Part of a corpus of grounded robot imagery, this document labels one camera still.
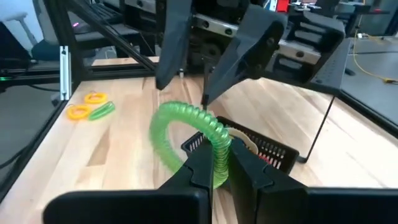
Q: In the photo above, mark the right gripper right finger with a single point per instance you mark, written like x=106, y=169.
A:
x=280, y=205

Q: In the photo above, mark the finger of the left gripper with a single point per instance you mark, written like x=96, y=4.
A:
x=174, y=43
x=245, y=53

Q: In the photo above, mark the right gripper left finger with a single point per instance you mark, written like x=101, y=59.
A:
x=140, y=208

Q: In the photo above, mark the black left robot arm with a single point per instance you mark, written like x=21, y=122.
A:
x=217, y=4

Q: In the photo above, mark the black perforated metal shelf riser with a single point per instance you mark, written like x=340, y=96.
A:
x=332, y=68

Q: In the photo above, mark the black plastic mesh basket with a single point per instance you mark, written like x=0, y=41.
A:
x=273, y=149

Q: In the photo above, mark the silver aluminium bracket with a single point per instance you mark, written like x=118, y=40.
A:
x=65, y=74

